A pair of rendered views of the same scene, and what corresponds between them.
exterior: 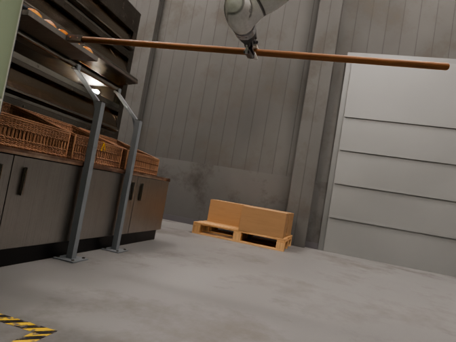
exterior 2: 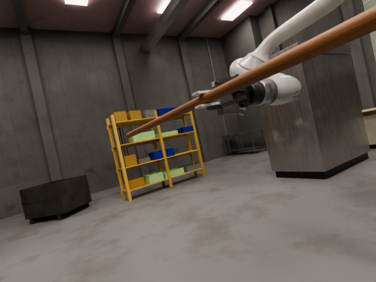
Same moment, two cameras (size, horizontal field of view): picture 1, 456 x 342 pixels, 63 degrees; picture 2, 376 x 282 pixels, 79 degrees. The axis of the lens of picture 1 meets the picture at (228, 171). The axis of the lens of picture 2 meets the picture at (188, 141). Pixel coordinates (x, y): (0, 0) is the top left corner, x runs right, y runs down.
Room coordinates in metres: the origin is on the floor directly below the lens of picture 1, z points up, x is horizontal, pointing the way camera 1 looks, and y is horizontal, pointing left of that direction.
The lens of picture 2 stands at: (2.16, 0.39, 1.09)
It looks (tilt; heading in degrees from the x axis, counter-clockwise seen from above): 0 degrees down; 226
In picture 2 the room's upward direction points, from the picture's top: 12 degrees counter-clockwise
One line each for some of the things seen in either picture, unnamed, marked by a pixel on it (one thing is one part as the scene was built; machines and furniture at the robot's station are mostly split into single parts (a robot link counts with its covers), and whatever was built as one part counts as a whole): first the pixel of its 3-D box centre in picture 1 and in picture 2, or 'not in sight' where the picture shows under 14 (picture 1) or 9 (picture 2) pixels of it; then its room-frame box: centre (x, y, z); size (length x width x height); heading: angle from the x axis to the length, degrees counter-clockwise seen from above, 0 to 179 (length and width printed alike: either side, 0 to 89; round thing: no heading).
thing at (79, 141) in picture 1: (71, 139); not in sight; (2.50, 1.08, 0.72); 0.56 x 0.49 x 0.28; 166
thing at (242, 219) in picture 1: (245, 222); not in sight; (4.64, -0.33, 0.21); 1.13 x 0.77 x 0.42; 75
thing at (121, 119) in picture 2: not in sight; (159, 147); (-1.58, -4.57, 1.06); 2.39 x 0.62 x 2.12; 167
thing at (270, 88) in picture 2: (244, 27); (260, 92); (1.42, 0.03, 1.19); 0.09 x 0.06 x 0.09; 76
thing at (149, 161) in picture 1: (119, 153); not in sight; (3.10, 0.92, 0.72); 0.56 x 0.49 x 0.28; 164
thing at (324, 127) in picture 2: not in sight; (305, 113); (-2.83, -1.22, 1.13); 1.73 x 1.33 x 2.26; 166
